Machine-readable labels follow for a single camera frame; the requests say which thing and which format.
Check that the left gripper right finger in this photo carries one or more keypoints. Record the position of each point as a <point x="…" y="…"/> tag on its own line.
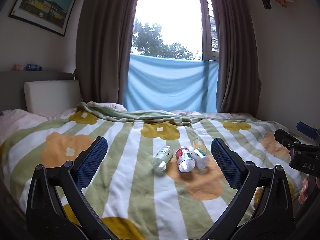
<point x="273" y="216"/>

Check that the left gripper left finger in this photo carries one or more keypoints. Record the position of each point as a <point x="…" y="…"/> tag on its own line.
<point x="56" y="206"/>

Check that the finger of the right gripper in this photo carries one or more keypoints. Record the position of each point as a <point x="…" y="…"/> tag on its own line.
<point x="307" y="130"/>
<point x="284" y="138"/>

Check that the white blue label bottle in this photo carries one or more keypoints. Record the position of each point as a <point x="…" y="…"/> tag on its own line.
<point x="201" y="159"/>

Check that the person's right hand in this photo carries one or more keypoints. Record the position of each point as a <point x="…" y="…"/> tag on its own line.
<point x="304" y="191"/>

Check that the right brown curtain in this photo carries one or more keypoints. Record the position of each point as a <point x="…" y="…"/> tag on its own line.
<point x="238" y="86"/>

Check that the brown curtain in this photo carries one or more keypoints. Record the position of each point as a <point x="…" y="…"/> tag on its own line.
<point x="238" y="86"/>
<point x="103" y="46"/>

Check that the small yellow liquid bottle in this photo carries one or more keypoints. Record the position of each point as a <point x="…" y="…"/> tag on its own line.
<point x="198" y="144"/>

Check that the red label clear bottle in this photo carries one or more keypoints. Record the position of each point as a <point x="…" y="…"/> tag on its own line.
<point x="185" y="161"/>

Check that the floral striped blanket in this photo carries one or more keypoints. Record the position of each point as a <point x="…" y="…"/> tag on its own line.
<point x="131" y="198"/>

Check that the white headboard cushion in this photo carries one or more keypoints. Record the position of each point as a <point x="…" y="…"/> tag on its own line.
<point x="51" y="98"/>

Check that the green label clear bottle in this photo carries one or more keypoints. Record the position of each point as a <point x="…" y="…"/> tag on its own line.
<point x="163" y="157"/>

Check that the grey headboard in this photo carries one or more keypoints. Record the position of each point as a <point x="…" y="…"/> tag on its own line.
<point x="12" y="86"/>

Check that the light blue hanging cloth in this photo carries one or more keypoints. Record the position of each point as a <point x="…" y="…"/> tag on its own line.
<point x="155" y="83"/>

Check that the blue toy car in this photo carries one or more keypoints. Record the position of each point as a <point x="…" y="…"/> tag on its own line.
<point x="33" y="67"/>

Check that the orange toy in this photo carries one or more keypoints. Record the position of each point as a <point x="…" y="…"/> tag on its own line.
<point x="17" y="67"/>

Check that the left brown curtain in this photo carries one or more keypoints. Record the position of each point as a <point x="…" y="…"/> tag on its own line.
<point x="103" y="46"/>

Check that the framed city picture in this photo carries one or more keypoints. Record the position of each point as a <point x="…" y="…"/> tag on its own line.
<point x="51" y="15"/>

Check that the window frame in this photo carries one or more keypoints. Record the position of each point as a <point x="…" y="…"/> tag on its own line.
<point x="210" y="48"/>

